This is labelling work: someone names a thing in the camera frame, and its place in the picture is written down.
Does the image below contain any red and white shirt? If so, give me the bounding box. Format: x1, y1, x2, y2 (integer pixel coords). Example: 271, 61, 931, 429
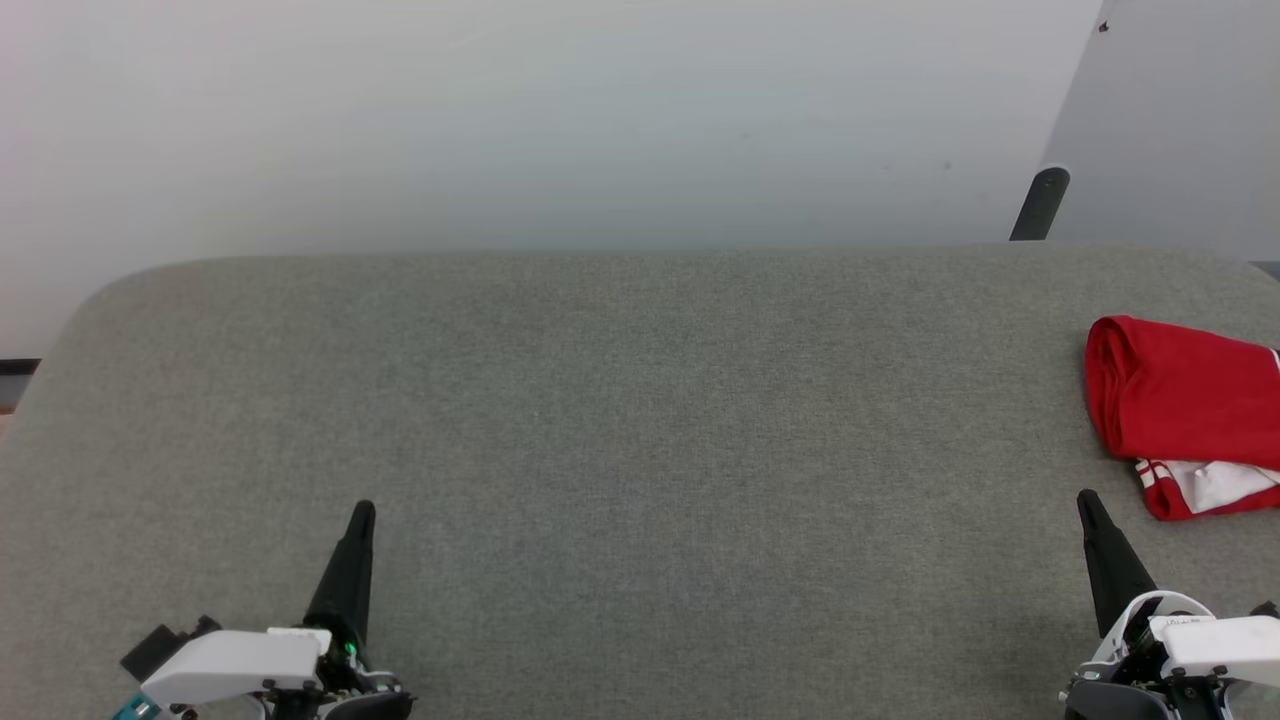
1084, 315, 1280, 522

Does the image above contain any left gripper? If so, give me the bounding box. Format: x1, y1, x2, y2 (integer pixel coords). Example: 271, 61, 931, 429
265, 500, 416, 720

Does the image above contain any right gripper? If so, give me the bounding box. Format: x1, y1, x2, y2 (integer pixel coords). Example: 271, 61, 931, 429
1063, 488, 1233, 720

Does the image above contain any black round-topped post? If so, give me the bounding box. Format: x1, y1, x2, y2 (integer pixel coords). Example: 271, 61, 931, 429
1008, 166, 1071, 242

